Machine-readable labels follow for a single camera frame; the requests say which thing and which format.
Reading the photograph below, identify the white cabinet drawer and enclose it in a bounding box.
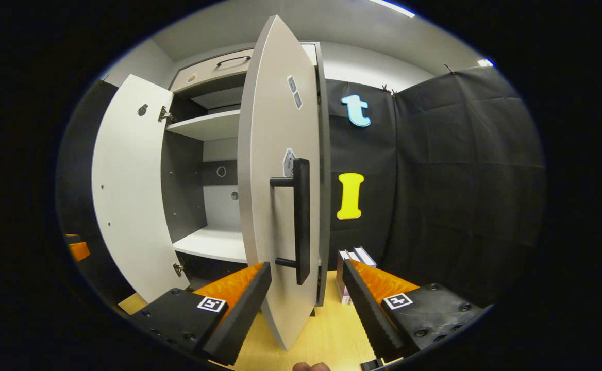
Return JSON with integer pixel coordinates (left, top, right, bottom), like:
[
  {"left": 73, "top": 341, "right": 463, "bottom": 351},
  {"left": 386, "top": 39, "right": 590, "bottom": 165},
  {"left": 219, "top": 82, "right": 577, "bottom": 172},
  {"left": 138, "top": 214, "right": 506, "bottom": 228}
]
[{"left": 170, "top": 49, "right": 254, "bottom": 93}]

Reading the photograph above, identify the white grey cabinet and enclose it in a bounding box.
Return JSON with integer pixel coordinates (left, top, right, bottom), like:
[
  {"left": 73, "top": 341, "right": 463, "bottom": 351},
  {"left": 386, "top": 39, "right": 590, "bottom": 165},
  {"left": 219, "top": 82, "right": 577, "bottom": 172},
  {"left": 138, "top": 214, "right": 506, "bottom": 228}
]
[{"left": 159, "top": 42, "right": 331, "bottom": 310}]

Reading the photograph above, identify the white cabinet door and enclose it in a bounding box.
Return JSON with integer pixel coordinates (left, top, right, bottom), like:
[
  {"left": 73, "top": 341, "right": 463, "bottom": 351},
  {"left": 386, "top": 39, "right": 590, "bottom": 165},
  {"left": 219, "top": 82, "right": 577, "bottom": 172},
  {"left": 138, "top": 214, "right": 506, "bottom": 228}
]
[
  {"left": 237, "top": 14, "right": 322, "bottom": 351},
  {"left": 91, "top": 74, "right": 191, "bottom": 303}
]

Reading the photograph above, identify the black door handle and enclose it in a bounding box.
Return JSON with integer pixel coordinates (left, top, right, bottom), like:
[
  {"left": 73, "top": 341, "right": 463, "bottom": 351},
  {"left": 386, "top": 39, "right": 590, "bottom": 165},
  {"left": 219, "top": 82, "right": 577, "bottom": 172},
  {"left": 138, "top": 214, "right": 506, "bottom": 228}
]
[{"left": 270, "top": 158, "right": 311, "bottom": 285}]

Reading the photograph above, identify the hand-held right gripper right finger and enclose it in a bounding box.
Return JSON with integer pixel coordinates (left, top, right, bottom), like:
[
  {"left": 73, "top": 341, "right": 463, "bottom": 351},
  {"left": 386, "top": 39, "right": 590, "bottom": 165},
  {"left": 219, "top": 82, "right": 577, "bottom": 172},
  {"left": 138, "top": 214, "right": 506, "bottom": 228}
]
[{"left": 342, "top": 259, "right": 487, "bottom": 363}]

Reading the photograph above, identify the black backdrop cloth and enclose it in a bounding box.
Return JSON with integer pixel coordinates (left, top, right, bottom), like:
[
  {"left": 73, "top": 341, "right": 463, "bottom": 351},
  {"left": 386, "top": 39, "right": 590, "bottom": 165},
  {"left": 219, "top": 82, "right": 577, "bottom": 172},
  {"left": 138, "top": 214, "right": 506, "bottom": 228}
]
[{"left": 56, "top": 66, "right": 546, "bottom": 310}]

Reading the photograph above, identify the long ceiling light strip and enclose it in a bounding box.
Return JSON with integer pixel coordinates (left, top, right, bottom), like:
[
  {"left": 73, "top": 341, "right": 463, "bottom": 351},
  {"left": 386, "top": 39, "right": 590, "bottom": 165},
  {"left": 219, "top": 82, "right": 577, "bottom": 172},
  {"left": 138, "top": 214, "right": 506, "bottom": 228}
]
[{"left": 368, "top": 0, "right": 416, "bottom": 19}]

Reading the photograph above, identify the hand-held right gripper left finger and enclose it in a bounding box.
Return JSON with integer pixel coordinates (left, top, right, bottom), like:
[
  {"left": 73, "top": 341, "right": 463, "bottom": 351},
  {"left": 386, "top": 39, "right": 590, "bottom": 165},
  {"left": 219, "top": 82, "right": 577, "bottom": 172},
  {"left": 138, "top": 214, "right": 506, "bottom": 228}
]
[{"left": 128, "top": 261, "right": 272, "bottom": 366}]

